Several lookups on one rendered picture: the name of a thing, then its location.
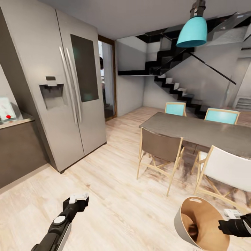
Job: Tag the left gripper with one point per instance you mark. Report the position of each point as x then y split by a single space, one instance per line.
78 206

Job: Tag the trash can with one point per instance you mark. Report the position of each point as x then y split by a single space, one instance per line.
197 223

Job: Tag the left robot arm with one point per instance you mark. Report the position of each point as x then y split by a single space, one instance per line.
60 228

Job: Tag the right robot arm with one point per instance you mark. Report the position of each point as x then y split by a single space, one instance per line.
237 224

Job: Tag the stairs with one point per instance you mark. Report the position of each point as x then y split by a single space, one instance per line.
180 73

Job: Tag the fixed window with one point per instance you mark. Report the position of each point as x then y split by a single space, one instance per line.
108 76

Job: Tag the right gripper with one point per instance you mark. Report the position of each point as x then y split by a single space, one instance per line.
230 228

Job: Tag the room light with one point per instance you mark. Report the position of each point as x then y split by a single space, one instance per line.
194 32

